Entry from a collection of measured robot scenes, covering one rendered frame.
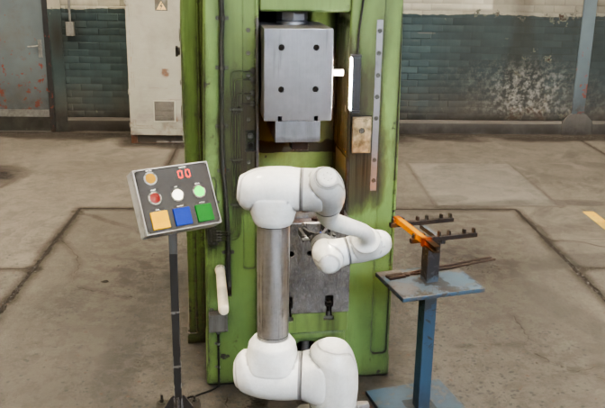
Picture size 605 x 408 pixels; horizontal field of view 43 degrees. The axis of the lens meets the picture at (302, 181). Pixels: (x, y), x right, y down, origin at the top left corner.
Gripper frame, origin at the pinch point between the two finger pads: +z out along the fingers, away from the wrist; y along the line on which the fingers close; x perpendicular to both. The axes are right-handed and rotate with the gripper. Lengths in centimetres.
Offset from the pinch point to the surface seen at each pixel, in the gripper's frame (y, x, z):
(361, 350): 33, -85, 49
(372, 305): 38, -61, 49
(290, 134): -5.7, 30.6, 35.0
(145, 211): -68, 5, 11
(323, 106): 9, 43, 35
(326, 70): 10, 59, 35
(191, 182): -49, 13, 25
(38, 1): -229, 55, 661
